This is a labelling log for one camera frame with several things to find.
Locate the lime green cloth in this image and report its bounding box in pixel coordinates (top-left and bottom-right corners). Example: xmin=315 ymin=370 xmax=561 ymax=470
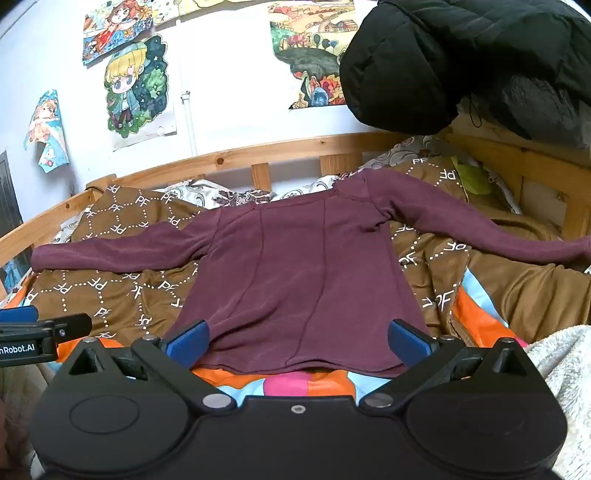
xmin=450 ymin=154 xmax=493 ymax=195

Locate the red-haired cartoon figure poster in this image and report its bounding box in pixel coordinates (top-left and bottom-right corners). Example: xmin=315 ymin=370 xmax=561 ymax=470
xmin=82 ymin=0 xmax=157 ymax=66

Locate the yellow drawing poster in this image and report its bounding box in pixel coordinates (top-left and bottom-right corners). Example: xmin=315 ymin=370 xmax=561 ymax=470
xmin=152 ymin=0 xmax=278 ymax=23

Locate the dark window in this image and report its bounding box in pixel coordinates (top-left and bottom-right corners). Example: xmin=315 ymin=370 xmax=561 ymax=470
xmin=0 ymin=150 xmax=25 ymax=243

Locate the white wall pipe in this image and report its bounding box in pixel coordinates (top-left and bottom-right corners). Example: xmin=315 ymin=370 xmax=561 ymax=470
xmin=181 ymin=90 xmax=198 ymax=160

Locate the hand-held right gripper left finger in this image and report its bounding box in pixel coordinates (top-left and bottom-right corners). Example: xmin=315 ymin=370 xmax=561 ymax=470
xmin=55 ymin=319 xmax=234 ymax=414

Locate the landscape drawing poster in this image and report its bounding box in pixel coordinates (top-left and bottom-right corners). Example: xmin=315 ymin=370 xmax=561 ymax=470
xmin=268 ymin=0 xmax=362 ymax=110

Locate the maroon long-sleeve shirt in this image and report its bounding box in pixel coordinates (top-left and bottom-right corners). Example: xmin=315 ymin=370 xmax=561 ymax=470
xmin=31 ymin=168 xmax=591 ymax=377

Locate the white fluffy blanket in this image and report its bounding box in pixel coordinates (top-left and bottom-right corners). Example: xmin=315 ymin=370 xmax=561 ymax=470
xmin=525 ymin=323 xmax=591 ymax=480

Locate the brown printed blanket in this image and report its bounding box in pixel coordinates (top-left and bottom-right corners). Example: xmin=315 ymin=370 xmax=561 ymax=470
xmin=28 ymin=154 xmax=591 ymax=352

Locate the small curled cartoon poster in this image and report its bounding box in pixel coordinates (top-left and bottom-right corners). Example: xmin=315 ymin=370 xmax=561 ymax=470
xmin=25 ymin=89 xmax=71 ymax=174

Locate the black padded jacket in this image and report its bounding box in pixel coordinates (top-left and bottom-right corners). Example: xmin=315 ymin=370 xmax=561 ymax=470
xmin=339 ymin=0 xmax=591 ymax=149

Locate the blond cartoon figure poster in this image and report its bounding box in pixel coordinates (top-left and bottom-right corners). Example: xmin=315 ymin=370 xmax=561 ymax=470
xmin=104 ymin=34 xmax=178 ymax=152

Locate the wooden bed frame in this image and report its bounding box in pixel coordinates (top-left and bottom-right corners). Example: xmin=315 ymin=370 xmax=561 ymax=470
xmin=0 ymin=124 xmax=591 ymax=301

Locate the floral white pillow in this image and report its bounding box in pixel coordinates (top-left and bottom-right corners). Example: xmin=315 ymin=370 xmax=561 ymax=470
xmin=51 ymin=136 xmax=522 ymax=245

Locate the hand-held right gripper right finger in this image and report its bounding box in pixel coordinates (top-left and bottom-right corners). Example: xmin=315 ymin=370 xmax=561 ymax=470
xmin=359 ymin=318 xmax=539 ymax=412

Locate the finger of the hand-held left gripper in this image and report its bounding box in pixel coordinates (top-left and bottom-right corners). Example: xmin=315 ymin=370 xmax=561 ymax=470
xmin=0 ymin=305 xmax=93 ymax=344

